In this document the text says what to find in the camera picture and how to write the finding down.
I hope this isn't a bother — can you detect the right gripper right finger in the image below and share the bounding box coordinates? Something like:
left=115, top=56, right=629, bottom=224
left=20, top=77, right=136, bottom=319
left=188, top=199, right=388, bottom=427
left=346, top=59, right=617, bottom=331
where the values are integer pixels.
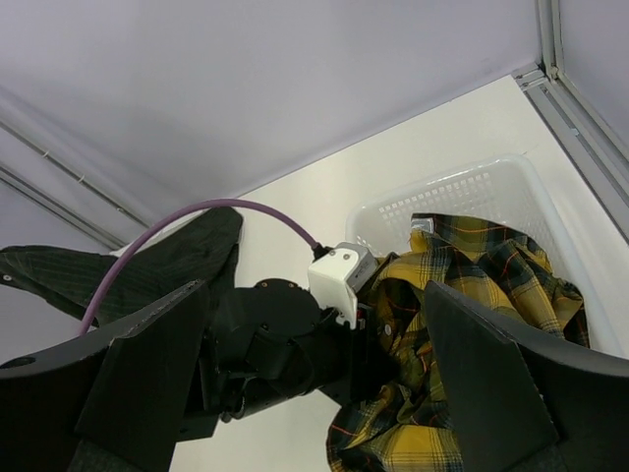
left=425, top=282, right=628, bottom=471

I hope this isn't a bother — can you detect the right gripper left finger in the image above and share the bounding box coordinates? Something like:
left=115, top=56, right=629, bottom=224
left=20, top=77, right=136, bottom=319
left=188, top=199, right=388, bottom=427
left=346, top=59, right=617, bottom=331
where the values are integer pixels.
left=1, top=281, right=207, bottom=471

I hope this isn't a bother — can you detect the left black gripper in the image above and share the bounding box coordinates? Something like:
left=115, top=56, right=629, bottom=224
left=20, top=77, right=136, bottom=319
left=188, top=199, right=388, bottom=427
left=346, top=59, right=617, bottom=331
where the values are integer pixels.
left=300, top=304, right=398, bottom=406

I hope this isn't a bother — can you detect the yellow plaid flannel shirt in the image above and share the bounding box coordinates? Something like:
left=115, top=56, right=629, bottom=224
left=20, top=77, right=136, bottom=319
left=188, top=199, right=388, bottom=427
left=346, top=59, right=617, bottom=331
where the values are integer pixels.
left=326, top=213, right=590, bottom=471

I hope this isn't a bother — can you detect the white plastic basket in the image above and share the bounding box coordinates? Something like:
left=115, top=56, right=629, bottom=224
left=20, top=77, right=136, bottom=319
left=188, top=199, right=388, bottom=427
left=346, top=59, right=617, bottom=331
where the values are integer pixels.
left=345, top=154, right=628, bottom=358

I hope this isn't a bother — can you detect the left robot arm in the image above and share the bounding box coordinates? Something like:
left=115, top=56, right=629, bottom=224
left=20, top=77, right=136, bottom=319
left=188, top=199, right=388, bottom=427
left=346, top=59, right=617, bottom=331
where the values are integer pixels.
left=179, top=279, right=399, bottom=442

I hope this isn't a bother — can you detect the black pinstripe shirt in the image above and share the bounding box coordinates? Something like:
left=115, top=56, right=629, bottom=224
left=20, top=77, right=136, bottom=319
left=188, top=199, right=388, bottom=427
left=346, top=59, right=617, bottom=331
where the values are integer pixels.
left=1, top=207, right=243, bottom=326

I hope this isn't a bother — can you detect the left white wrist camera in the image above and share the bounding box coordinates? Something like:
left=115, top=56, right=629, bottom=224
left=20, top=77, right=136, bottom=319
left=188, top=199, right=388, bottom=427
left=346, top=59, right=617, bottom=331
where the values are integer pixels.
left=308, top=242, right=378, bottom=329

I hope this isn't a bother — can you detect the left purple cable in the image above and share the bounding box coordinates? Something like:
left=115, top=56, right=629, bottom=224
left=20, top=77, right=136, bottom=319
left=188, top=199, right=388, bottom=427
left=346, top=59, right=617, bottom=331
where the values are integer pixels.
left=78, top=198, right=325, bottom=335

